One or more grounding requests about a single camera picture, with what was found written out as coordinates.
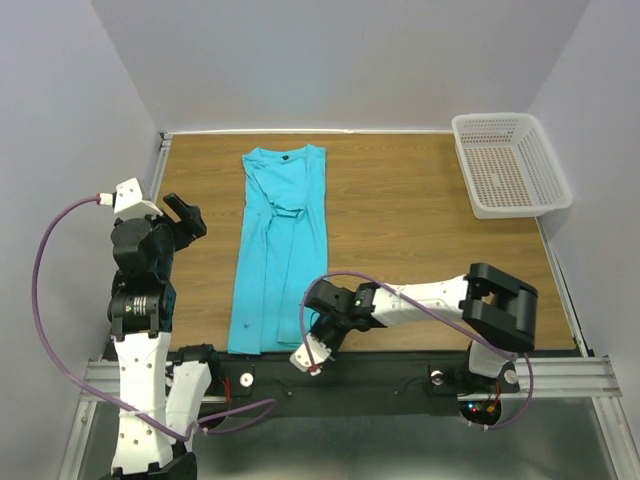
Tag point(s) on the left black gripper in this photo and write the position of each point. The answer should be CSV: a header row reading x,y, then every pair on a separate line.
x,y
187,220

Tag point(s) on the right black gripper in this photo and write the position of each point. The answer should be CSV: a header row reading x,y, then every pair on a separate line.
x,y
322,323

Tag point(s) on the turquoise t shirt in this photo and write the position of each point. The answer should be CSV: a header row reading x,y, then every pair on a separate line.
x,y
283,248

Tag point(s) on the white plastic basket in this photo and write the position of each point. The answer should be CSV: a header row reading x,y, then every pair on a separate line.
x,y
508,165

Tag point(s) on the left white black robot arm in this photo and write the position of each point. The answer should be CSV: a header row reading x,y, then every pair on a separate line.
x,y
186,381

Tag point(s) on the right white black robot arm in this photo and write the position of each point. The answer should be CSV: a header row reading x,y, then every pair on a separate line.
x,y
494,309

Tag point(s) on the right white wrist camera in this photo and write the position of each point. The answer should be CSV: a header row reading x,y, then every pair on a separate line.
x,y
310,355

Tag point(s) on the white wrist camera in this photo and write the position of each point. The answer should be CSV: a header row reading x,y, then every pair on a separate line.
x,y
128,201
310,355

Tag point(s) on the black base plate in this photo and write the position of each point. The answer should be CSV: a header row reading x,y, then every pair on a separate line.
x,y
354,384

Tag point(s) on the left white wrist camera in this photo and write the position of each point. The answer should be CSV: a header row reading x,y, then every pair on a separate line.
x,y
128,201

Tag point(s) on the aluminium frame rail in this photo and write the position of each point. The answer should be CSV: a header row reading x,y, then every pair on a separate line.
x,y
139,312

